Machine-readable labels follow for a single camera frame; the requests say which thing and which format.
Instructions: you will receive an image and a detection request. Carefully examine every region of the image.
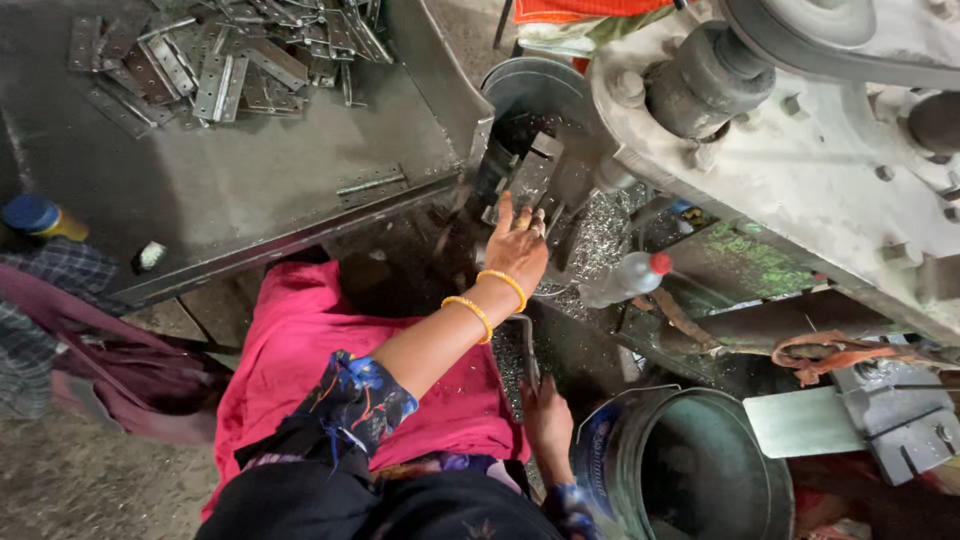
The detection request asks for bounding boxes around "dark metal beam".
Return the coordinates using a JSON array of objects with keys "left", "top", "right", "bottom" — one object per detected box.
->
[{"left": 652, "top": 287, "right": 912, "bottom": 354}]

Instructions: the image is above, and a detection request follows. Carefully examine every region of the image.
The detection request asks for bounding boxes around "round grey metal tin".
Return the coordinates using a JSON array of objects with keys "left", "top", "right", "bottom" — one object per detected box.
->
[{"left": 480, "top": 56, "right": 595, "bottom": 147}]

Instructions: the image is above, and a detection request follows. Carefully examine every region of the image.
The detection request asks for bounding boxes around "large metal bucket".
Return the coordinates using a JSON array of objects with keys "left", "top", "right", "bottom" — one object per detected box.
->
[{"left": 568, "top": 384, "right": 796, "bottom": 540}]

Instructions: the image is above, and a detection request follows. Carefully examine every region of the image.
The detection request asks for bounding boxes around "person's black garment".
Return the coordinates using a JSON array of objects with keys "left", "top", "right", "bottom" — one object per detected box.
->
[{"left": 193, "top": 448, "right": 565, "bottom": 540}]

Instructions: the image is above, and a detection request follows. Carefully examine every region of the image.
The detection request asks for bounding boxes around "yellow bottle with blue cap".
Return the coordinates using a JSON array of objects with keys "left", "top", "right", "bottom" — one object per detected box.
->
[{"left": 0, "top": 195, "right": 90, "bottom": 243}]

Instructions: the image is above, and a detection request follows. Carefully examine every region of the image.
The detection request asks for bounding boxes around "grey metal clamp bracket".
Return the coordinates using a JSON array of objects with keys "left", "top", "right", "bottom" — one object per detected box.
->
[{"left": 742, "top": 358, "right": 960, "bottom": 487}]

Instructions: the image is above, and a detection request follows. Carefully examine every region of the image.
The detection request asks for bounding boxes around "clear bottle with red cap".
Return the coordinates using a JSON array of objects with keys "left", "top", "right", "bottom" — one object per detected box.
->
[{"left": 577, "top": 251, "right": 675, "bottom": 311}]

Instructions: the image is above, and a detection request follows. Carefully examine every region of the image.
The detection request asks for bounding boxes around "orange rag strip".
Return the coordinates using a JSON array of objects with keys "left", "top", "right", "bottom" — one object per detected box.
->
[{"left": 770, "top": 330, "right": 960, "bottom": 388}]

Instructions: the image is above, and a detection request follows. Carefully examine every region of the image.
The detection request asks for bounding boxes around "grey metal hinge plate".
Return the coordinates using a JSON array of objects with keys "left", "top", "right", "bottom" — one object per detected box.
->
[{"left": 483, "top": 135, "right": 565, "bottom": 228}]

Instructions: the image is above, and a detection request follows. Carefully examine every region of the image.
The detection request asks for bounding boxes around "person's right hand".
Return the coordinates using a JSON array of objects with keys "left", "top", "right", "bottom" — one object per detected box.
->
[{"left": 519, "top": 375, "right": 576, "bottom": 472}]

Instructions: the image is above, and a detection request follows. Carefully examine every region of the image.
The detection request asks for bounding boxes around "orange cloth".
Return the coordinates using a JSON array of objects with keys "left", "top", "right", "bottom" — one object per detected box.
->
[{"left": 513, "top": 0, "right": 699, "bottom": 57}]

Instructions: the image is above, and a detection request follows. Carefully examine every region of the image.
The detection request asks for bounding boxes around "heap of metal shavings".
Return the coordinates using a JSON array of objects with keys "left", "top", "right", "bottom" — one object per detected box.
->
[{"left": 536, "top": 187, "right": 650, "bottom": 320}]

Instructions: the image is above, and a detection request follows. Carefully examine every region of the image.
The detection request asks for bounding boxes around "checkered grey cloth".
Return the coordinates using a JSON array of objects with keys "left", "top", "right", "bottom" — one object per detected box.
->
[{"left": 0, "top": 238, "right": 125, "bottom": 421}]

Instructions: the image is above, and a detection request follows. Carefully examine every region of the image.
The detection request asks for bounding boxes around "brown rag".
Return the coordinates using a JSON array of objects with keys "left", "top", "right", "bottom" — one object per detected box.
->
[{"left": 632, "top": 287, "right": 725, "bottom": 356}]

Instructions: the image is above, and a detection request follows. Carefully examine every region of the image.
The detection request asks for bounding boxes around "small white lump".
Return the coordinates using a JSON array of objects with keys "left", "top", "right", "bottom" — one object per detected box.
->
[{"left": 134, "top": 240, "right": 168, "bottom": 273}]

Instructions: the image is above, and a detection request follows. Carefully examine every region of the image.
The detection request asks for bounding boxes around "large grey press machine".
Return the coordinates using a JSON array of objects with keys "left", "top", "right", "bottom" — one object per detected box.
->
[{"left": 480, "top": 0, "right": 960, "bottom": 348}]

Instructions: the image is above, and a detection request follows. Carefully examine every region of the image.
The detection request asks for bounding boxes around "yellow bangle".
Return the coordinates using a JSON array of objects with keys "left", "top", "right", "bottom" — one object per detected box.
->
[
  {"left": 441, "top": 295, "right": 495, "bottom": 346},
  {"left": 476, "top": 268, "right": 528, "bottom": 314}
]

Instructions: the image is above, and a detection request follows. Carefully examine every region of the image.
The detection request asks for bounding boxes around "person's left hand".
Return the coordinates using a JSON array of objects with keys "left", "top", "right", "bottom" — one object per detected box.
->
[{"left": 483, "top": 191, "right": 551, "bottom": 296}]

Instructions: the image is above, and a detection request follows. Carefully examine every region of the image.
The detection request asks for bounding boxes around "maroon cloth bag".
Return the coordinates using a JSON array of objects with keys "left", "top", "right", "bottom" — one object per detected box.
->
[{"left": 0, "top": 262, "right": 235, "bottom": 448}]

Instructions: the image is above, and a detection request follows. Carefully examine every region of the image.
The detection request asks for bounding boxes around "pile of metal hinges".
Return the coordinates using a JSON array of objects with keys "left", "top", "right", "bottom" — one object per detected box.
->
[{"left": 67, "top": 0, "right": 395, "bottom": 141}]

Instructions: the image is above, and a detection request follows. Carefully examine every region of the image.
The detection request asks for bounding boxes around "person's pink garment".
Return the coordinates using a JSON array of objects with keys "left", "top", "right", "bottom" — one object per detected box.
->
[{"left": 200, "top": 258, "right": 531, "bottom": 522}]

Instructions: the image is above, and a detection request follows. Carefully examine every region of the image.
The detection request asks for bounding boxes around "single flat metal hinge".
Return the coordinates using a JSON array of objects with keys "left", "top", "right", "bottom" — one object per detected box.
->
[{"left": 336, "top": 164, "right": 408, "bottom": 208}]

